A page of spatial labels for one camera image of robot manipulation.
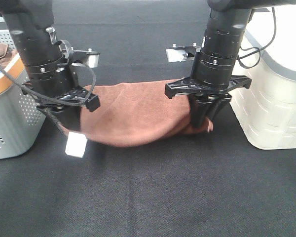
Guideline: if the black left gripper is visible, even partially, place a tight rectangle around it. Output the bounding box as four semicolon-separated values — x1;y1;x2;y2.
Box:
21;82;100;131

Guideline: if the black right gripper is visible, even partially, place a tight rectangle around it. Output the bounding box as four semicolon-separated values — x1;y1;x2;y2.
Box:
165;75;252;128

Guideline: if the brown microfibre towel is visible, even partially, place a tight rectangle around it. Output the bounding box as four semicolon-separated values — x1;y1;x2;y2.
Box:
56;79;214;158

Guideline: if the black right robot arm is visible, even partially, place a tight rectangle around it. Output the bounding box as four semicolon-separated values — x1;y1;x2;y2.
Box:
165;0;296;128

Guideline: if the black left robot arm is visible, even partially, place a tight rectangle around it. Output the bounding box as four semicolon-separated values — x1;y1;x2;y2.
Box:
0;0;100;132

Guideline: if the brown towel in basket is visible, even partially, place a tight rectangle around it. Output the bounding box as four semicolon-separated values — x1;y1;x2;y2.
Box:
0;43;18;71

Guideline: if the grey perforated laundry basket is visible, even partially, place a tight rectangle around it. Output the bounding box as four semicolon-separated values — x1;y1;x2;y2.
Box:
0;23;46;161

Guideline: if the white lidded storage basket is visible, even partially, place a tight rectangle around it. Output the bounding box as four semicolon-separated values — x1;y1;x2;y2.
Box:
230;5;296;150

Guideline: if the black table cloth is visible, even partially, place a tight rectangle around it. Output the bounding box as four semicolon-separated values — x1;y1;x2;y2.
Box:
0;0;296;237

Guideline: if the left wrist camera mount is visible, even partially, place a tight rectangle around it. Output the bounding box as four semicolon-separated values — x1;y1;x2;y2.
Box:
62;48;101;68

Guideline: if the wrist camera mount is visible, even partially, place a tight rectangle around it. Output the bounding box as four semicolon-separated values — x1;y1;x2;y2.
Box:
62;48;101;68
166;43;201;62

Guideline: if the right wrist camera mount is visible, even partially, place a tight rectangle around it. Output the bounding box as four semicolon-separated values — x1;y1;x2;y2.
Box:
166;43;201;62

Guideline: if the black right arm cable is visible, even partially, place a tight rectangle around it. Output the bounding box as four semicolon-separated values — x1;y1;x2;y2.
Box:
236;6;277;69

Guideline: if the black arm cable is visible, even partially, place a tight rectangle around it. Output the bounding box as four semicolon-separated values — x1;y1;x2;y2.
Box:
0;39;97;135
236;6;277;69

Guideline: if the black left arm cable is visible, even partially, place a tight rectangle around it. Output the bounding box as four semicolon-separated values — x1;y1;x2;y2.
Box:
0;39;97;135

